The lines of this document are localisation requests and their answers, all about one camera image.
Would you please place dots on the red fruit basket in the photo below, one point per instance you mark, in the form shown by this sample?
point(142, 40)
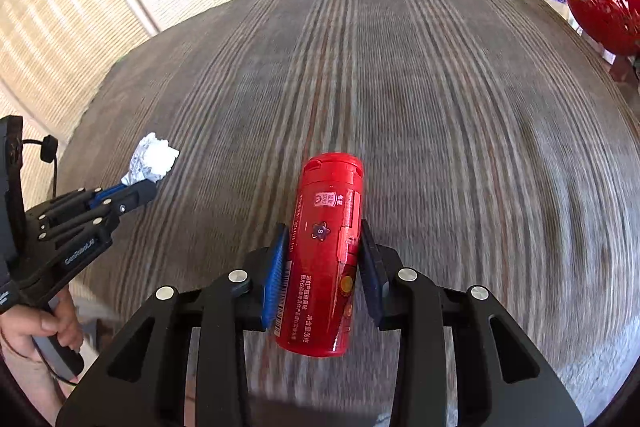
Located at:
point(613, 23)

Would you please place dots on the person's left hand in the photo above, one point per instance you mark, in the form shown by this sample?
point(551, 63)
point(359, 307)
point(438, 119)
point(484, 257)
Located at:
point(20, 324)

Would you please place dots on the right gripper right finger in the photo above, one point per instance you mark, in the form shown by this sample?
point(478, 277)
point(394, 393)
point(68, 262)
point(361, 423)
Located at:
point(502, 378)

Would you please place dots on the small white paper ball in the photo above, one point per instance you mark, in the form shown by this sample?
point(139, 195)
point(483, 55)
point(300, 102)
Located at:
point(152, 159)

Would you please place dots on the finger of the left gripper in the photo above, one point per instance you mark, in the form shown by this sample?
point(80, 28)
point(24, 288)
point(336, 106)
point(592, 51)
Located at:
point(120, 209)
point(95, 196)

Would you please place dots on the red cylindrical can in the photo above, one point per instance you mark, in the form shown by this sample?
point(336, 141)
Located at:
point(317, 304)

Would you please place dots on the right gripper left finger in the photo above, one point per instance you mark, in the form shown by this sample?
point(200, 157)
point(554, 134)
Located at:
point(140, 378)

